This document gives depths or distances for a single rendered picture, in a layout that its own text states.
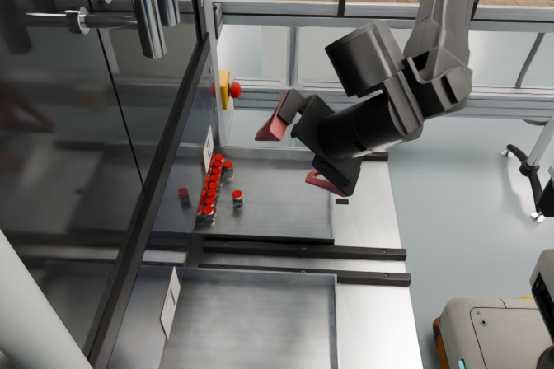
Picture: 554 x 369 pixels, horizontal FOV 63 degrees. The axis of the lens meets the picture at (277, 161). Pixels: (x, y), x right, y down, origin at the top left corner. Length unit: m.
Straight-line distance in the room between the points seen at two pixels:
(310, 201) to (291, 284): 0.21
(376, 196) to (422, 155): 1.51
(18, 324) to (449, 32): 0.49
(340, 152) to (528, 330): 1.27
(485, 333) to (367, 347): 0.84
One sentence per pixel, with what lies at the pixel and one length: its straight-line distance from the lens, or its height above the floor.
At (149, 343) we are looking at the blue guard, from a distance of 0.65.
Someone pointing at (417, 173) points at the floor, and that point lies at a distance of 2.43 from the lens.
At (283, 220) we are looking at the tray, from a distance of 0.98.
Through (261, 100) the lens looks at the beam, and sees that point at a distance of 1.98.
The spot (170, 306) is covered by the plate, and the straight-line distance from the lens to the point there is 0.72.
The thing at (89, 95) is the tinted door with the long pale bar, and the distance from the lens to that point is 0.45.
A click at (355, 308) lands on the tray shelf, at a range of 0.88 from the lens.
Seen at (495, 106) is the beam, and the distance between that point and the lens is 2.13.
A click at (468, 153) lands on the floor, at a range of 2.64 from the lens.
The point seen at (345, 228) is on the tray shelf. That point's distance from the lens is 0.98.
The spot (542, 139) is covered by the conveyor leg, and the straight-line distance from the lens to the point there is 2.37.
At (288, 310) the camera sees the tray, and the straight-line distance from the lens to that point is 0.86.
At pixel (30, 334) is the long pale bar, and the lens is 0.23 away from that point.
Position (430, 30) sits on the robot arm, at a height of 1.39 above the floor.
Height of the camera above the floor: 1.64
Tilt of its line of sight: 43 degrees down
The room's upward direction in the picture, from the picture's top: straight up
